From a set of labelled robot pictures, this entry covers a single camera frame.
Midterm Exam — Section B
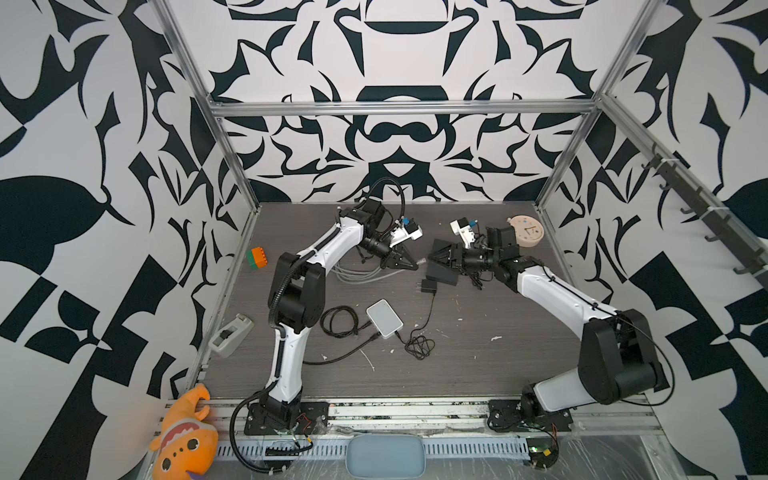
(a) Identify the white network switch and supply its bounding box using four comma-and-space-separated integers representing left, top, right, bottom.
366, 299, 404, 339

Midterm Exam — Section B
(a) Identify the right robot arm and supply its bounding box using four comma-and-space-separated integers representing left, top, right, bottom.
428, 218, 673, 419

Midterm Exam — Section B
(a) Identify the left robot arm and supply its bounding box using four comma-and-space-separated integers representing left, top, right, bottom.
258, 199, 423, 428

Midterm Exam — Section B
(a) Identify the orange plush fish toy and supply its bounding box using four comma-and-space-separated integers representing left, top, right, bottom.
149, 383, 219, 479

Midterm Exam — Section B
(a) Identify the orange green toy block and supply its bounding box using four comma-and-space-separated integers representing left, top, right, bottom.
245, 247, 268, 269

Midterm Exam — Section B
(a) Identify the black wall hook rail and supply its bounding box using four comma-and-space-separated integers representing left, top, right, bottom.
643, 142, 767, 290

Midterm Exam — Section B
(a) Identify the long black cable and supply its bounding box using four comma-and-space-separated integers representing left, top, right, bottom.
302, 332, 382, 367

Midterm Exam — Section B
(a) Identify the black power adapter with cable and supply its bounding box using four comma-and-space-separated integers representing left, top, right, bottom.
395, 279, 438, 361

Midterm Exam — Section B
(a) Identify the grey ethernet cable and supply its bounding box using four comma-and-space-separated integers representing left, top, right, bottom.
328, 257, 428, 286

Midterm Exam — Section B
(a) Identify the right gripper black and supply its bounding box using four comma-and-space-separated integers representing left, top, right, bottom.
429, 244, 501, 276

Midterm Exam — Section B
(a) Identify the grey tape dispenser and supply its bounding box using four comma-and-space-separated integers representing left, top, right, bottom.
208, 313, 254, 358

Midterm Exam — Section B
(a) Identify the black switch box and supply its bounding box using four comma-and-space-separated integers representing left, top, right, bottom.
426, 260, 460, 286

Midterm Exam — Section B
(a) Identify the grey blue cushion pad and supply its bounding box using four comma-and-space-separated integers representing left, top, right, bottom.
345, 434, 427, 479

